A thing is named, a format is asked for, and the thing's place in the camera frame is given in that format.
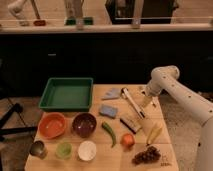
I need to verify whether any metal fork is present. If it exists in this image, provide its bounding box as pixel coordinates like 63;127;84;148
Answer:
138;86;157;108

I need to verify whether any white handled knife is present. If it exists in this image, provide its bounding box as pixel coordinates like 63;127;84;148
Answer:
121;87;145;119

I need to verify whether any orange tomato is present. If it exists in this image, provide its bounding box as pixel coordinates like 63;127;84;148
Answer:
121;133;135;148

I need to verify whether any blue sponge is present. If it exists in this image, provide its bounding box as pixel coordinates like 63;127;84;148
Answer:
99;105;118;118

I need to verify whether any red object on shelf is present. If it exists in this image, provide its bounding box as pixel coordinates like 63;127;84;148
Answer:
33;20;46;26

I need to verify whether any green plastic tray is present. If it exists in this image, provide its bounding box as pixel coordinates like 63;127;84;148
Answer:
39;78;93;112

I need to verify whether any green plastic cup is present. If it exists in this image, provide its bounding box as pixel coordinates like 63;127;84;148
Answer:
55;142;72;159

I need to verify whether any grey blue cloth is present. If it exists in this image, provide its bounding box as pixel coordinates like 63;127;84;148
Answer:
102;88;120;100

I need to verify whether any black tripod stand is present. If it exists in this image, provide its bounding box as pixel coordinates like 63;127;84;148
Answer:
0;103;37;142

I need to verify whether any orange bowl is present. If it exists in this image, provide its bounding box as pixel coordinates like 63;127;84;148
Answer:
38;112;67;139

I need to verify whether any green box on shelf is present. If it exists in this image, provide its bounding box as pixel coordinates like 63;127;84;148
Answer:
65;17;93;25

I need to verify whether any green chili pepper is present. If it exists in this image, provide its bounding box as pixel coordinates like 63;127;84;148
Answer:
101;122;117;148

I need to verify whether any black brush block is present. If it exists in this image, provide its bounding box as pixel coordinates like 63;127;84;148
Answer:
120;116;141;134

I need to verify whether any bunch of dark grapes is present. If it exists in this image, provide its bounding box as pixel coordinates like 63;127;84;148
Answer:
132;146;161;165

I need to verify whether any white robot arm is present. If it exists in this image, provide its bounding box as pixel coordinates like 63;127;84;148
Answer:
144;65;213;171

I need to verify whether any dark purple bowl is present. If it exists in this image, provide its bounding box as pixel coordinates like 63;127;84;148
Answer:
72;113;97;138

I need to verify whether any metal cup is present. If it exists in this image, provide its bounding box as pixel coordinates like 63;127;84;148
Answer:
30;141;47;159

